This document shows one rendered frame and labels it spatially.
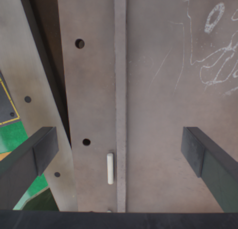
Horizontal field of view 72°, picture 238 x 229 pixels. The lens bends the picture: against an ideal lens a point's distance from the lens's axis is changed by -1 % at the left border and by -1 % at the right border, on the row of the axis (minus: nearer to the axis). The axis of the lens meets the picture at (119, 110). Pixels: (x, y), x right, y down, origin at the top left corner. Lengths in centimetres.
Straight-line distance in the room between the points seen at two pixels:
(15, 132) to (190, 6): 201
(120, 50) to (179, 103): 12
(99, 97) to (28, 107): 13
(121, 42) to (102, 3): 6
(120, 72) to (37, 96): 15
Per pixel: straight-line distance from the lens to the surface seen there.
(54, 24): 41
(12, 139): 217
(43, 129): 17
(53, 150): 17
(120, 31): 24
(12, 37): 32
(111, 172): 30
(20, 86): 32
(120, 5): 24
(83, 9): 26
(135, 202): 35
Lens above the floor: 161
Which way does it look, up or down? 74 degrees down
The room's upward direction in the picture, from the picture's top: 175 degrees counter-clockwise
